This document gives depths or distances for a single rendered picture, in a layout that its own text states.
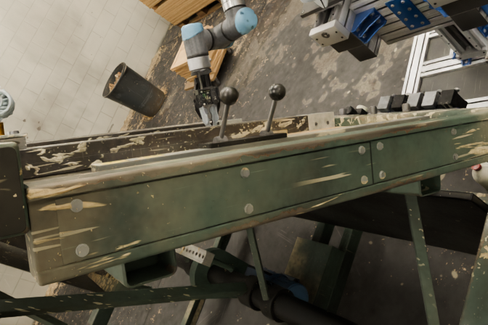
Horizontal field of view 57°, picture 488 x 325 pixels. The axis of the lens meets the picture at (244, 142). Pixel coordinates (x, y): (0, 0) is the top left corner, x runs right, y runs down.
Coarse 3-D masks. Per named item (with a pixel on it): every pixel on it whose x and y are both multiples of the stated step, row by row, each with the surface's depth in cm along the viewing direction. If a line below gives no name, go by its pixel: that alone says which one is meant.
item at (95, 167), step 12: (396, 120) 122; (408, 120) 124; (312, 132) 108; (324, 132) 107; (336, 132) 109; (240, 144) 93; (252, 144) 95; (264, 144) 97; (168, 156) 84; (180, 156) 86; (192, 156) 87; (96, 168) 79; (108, 168) 78
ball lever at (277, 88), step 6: (276, 84) 94; (270, 90) 94; (276, 90) 93; (282, 90) 94; (270, 96) 95; (276, 96) 94; (282, 96) 94; (276, 102) 96; (270, 114) 97; (270, 120) 98; (270, 126) 99; (264, 132) 99; (270, 132) 100
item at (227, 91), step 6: (222, 90) 88; (228, 90) 87; (234, 90) 87; (222, 96) 87; (228, 96) 87; (234, 96) 87; (228, 102) 87; (234, 102) 88; (228, 108) 89; (222, 120) 91; (222, 126) 91; (222, 132) 92; (216, 138) 92; (222, 138) 93
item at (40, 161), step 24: (0, 120) 104; (264, 120) 143; (288, 120) 149; (312, 120) 155; (24, 144) 105; (72, 144) 110; (96, 144) 114; (120, 144) 117; (144, 144) 121; (168, 144) 125; (192, 144) 129; (24, 168) 104; (48, 168) 107; (72, 168) 110
